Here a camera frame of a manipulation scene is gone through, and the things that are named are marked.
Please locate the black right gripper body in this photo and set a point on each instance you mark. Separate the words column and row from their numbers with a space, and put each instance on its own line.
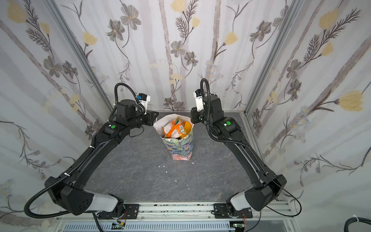
column 195, row 116

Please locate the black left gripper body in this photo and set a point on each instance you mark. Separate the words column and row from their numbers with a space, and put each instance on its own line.
column 148, row 119

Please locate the Fox's candy bag top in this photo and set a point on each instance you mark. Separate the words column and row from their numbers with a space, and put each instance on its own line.
column 174, row 129

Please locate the fox's candy bag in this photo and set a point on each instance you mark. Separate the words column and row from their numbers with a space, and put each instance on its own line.
column 174, row 129
column 187, row 127

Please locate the white floral paper bag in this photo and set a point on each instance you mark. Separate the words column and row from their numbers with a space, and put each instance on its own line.
column 180, row 149

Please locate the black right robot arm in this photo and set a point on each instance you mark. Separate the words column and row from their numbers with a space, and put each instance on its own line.
column 266, row 185

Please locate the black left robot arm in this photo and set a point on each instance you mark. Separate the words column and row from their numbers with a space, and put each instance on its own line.
column 67, row 190

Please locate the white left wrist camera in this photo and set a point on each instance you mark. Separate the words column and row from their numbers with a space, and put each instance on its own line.
column 144, row 99

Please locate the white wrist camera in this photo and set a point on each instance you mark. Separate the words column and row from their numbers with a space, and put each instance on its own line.
column 144, row 99
column 198, row 96

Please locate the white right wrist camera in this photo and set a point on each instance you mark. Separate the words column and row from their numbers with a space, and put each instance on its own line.
column 198, row 96

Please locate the white perforated cable duct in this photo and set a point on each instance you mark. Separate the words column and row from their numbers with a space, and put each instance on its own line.
column 184, row 226

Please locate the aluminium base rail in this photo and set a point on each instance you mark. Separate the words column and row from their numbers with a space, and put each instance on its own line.
column 274, row 218

